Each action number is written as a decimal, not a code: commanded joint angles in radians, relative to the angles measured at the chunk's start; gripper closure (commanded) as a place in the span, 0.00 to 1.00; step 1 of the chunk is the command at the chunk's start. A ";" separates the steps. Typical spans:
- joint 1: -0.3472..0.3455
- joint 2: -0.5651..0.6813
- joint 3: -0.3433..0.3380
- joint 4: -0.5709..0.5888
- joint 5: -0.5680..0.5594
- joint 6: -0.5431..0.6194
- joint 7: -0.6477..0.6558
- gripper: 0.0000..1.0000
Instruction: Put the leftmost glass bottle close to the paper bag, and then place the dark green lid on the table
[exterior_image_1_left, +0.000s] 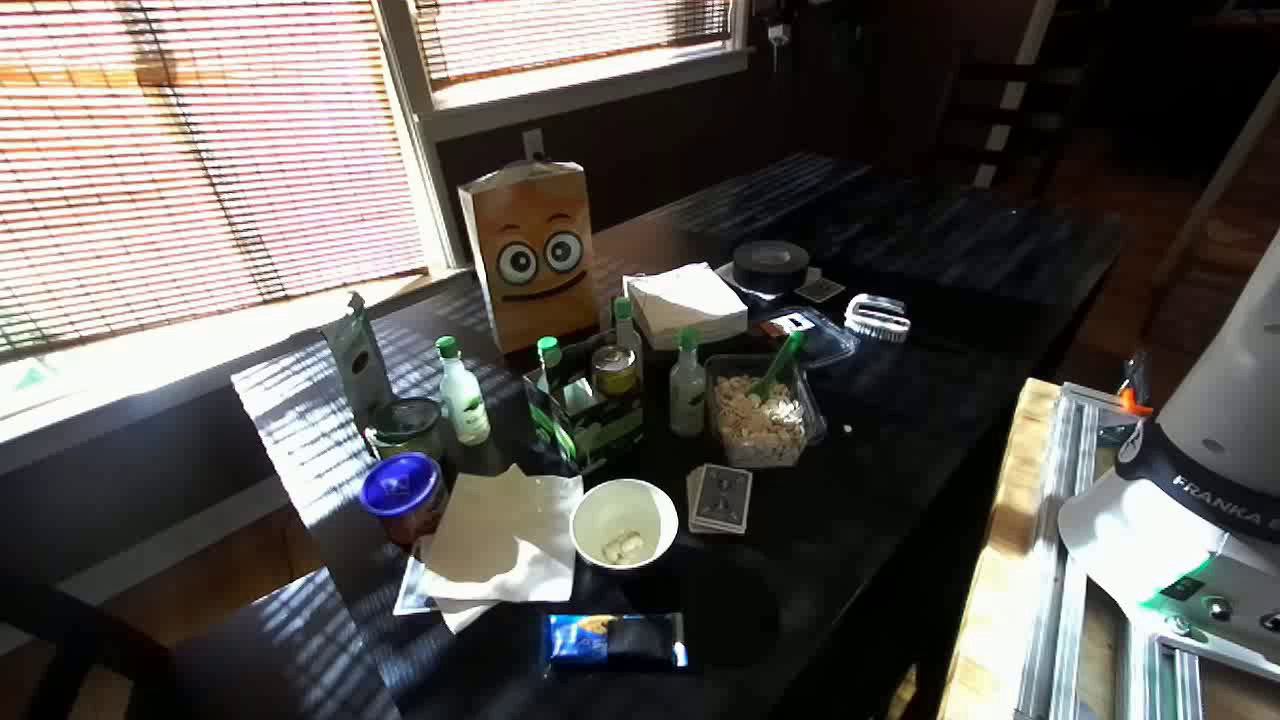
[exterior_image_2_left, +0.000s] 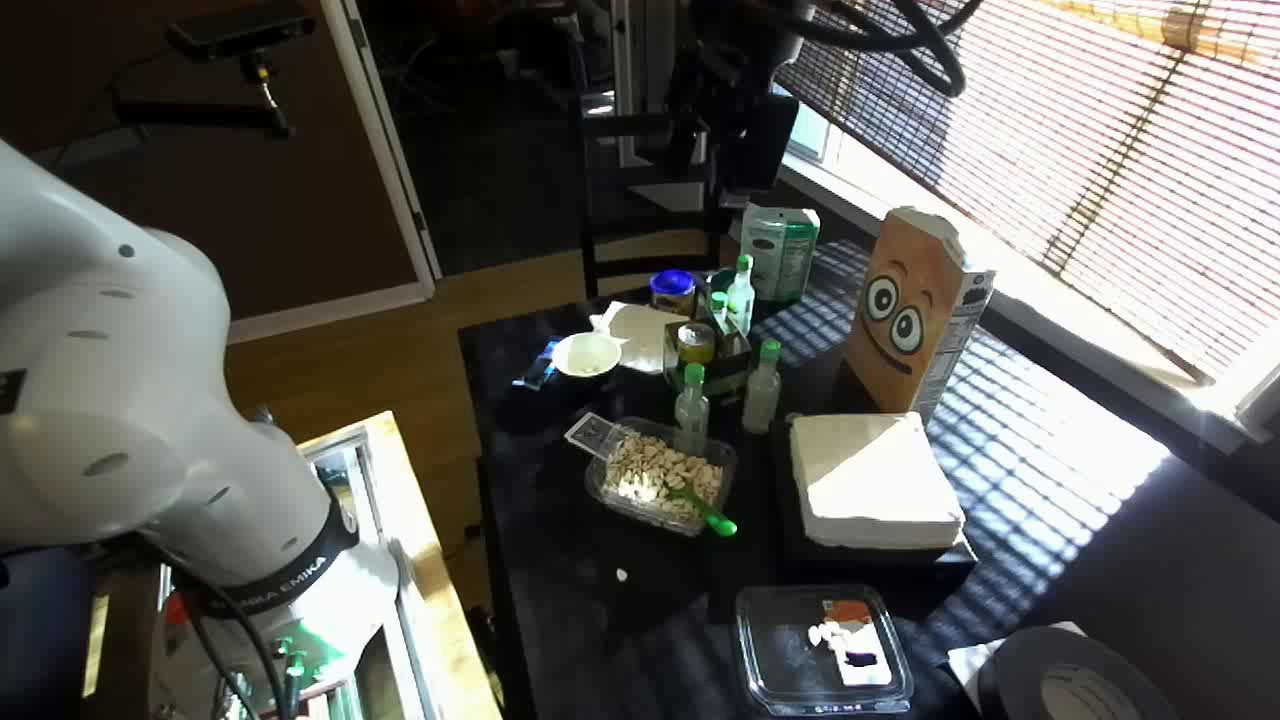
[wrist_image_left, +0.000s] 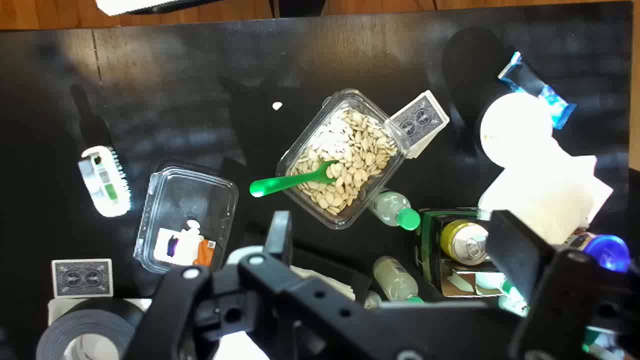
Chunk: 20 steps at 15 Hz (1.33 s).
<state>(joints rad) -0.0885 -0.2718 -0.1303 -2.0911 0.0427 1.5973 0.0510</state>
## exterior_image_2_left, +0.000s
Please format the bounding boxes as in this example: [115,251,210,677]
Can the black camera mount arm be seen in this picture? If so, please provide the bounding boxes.
[112,55,296,142]

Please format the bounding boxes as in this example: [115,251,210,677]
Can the black camera on stand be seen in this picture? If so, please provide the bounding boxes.
[161,6,320,69]

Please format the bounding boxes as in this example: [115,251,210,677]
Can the dark bottle with green cap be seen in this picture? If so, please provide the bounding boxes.
[702,270,735,337]

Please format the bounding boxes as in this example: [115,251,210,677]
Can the black box under napkins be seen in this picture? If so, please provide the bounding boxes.
[777,525,980,622]

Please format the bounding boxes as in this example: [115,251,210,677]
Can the white orange pieces in tray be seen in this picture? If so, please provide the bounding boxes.
[806,597,901,692]

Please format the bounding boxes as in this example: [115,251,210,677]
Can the white paper towel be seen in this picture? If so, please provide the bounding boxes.
[589,298,687,381]

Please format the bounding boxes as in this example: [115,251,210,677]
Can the green plastic spoon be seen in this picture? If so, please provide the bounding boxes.
[665,479,746,543]

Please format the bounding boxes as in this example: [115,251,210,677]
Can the white napkin stack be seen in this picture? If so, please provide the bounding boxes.
[784,408,969,554]

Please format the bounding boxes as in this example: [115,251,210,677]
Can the grey duct tape roll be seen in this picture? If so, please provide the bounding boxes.
[977,622,1181,720]

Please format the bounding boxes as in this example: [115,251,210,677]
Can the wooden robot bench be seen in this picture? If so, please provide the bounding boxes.
[296,408,505,720]

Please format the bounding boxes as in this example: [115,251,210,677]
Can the white bowl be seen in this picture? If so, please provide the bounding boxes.
[547,329,630,386]

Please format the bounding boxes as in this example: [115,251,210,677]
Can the aluminium mounting rails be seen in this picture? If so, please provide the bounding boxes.
[304,438,446,720]

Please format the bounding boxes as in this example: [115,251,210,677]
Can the clear plastic tray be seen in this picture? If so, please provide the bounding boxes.
[731,581,920,720]

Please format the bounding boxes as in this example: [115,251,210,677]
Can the blue snack packet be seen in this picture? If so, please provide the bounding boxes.
[510,339,565,402]

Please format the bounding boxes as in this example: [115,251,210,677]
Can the brown paper bag with face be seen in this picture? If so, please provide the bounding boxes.
[840,203,996,415]

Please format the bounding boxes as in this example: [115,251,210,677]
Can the clear container with white pieces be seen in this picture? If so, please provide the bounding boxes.
[581,415,740,540]

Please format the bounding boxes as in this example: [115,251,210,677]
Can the black chair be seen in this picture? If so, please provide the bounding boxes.
[576,98,735,308]

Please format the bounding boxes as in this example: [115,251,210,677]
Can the white window sill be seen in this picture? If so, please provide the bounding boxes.
[777,132,1280,443]

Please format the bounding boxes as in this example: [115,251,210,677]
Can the window blinds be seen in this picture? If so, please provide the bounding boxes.
[773,0,1280,386]

